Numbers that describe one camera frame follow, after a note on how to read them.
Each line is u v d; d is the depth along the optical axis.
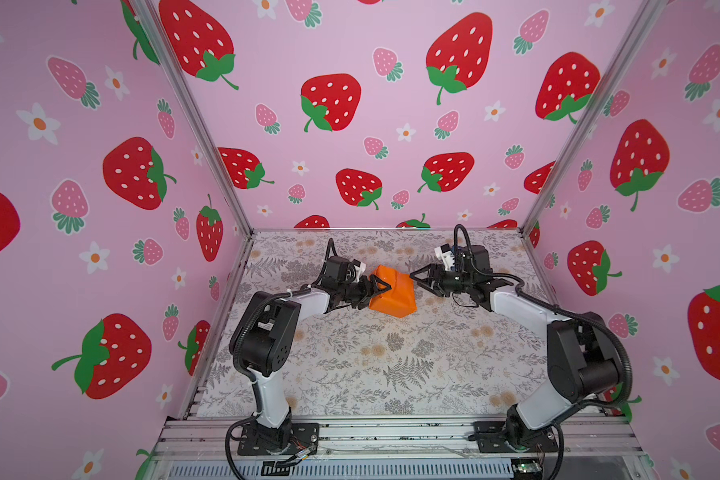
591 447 0.74
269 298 0.51
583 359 0.46
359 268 0.92
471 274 0.71
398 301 0.89
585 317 0.49
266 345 0.50
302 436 0.75
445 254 0.84
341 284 0.81
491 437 0.73
